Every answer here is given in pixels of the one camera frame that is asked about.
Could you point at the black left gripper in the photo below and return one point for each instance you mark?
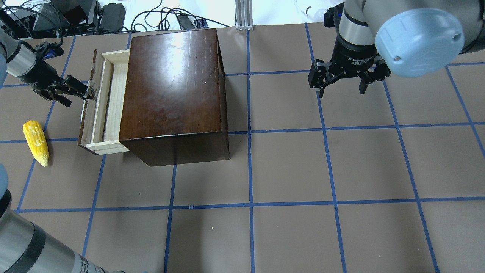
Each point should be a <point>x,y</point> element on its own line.
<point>36,76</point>

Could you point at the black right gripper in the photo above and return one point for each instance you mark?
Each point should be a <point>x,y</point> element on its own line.
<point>351,58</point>

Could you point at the light wood drawer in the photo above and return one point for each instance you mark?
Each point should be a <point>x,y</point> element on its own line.
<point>101,116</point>

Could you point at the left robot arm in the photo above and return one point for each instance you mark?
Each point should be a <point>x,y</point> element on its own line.
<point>25,246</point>

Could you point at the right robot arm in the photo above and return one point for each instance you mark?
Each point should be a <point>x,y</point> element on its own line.
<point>410,38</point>

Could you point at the yellow corn cob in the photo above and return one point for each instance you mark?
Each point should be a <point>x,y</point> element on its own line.
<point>37,142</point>

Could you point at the white light bulb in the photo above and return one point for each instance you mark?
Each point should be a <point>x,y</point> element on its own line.
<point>312,10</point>

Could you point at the dark brown wooden cabinet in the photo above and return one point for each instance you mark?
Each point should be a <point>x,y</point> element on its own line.
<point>175,107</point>

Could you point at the black power adapter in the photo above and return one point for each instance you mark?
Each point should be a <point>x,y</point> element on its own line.
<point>185,21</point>

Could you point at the aluminium frame post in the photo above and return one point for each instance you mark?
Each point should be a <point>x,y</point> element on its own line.
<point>244,15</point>

